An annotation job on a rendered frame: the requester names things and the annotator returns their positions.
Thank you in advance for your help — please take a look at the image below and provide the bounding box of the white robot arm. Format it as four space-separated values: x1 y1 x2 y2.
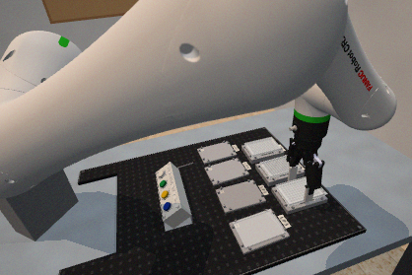
0 0 397 199

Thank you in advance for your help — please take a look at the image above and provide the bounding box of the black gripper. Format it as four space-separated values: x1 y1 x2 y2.
286 134 325 203

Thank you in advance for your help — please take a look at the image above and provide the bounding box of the white button panel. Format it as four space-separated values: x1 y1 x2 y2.
156 162 193 232

